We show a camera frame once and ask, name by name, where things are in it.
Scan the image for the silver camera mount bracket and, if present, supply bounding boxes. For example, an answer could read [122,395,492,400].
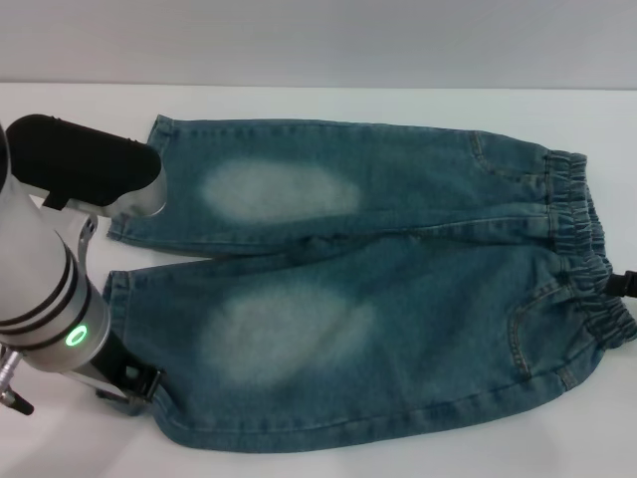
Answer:
[74,213,100,264]

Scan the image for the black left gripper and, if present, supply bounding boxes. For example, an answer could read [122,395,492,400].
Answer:
[87,339,166,403]

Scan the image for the blue denim shorts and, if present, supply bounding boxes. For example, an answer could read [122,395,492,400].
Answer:
[102,114,637,452]

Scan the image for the silver wrist cable connector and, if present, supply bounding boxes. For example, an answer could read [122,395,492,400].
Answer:
[0,348,36,415]

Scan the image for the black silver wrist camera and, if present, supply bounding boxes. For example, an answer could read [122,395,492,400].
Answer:
[8,114,169,220]

